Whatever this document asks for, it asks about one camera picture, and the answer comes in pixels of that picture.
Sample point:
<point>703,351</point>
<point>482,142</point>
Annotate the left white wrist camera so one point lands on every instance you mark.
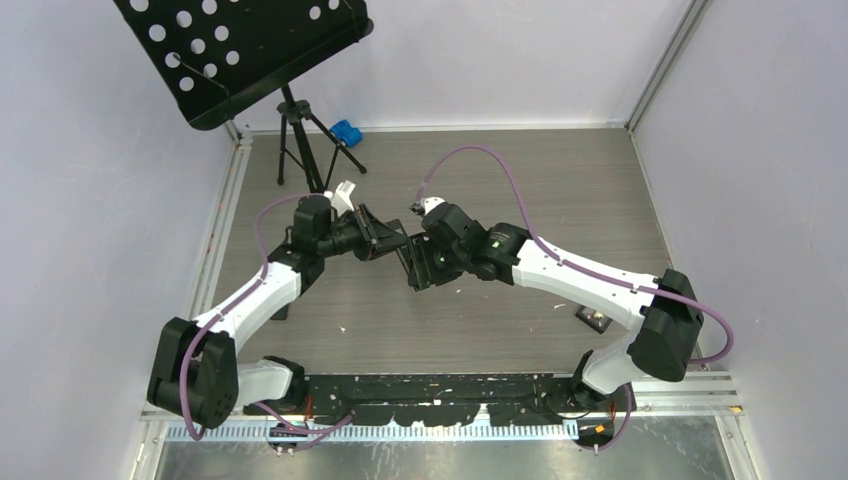
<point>340,197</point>

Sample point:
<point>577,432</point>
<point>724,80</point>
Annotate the black perforated music stand desk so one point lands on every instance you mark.
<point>218,58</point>

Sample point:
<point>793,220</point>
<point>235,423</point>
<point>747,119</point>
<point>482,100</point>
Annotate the small black square frame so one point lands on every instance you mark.
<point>596,320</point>

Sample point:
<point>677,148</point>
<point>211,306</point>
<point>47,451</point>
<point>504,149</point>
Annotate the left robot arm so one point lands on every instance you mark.
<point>195,373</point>

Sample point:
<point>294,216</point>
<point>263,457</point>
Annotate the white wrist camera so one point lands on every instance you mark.
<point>340,197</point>
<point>425,205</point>

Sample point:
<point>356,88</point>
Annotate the black tripod stand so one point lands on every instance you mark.
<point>294,143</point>

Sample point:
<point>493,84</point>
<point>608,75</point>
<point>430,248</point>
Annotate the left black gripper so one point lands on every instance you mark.
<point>375,236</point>

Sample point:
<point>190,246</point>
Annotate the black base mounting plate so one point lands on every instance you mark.
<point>437,400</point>

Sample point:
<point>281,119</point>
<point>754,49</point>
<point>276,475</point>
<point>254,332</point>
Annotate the black remote control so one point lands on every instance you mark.
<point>281,314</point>
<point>407,258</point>

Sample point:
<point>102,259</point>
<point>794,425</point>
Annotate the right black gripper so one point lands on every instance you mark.
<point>443,277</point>

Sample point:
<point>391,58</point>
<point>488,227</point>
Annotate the blue plastic object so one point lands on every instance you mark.
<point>346,133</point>

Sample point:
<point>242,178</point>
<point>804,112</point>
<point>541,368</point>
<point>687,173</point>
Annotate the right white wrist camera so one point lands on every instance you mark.
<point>425,205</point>

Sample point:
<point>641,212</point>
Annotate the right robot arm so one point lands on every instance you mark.
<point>657,312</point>

